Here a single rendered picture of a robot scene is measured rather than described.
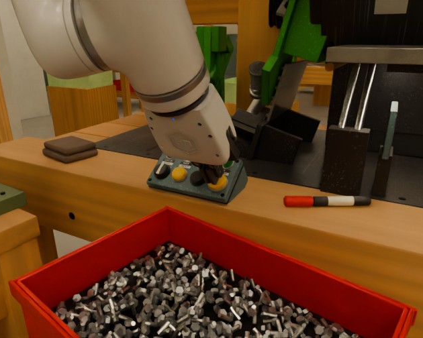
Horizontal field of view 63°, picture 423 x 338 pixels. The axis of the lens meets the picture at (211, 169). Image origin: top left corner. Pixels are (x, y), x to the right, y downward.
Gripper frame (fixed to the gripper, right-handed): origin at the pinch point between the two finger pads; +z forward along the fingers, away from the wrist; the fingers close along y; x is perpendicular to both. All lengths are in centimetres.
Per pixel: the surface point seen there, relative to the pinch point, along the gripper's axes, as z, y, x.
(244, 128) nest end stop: 12.3, -3.9, 18.8
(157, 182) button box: 3.8, -10.4, -2.1
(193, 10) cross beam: 18, -43, 72
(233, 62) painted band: 646, -454, 821
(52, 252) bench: 34, -52, -14
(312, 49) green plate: 0.5, 8.1, 29.0
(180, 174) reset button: 2.7, -6.3, -0.4
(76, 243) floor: 123, -129, 8
